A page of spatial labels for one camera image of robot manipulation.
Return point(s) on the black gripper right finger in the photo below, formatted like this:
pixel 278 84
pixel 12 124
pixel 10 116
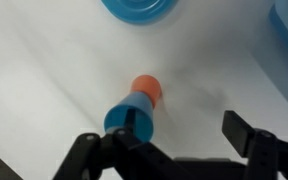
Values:
pixel 267 153

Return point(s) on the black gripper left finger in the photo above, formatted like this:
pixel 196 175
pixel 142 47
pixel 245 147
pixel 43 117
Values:
pixel 117 156

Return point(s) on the blue toy cup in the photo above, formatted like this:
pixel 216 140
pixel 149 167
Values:
pixel 140 106

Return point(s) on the orange toy cup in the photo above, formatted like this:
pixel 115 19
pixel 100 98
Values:
pixel 146 85

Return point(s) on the blue toy plate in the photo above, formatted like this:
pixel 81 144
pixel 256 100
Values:
pixel 139 11

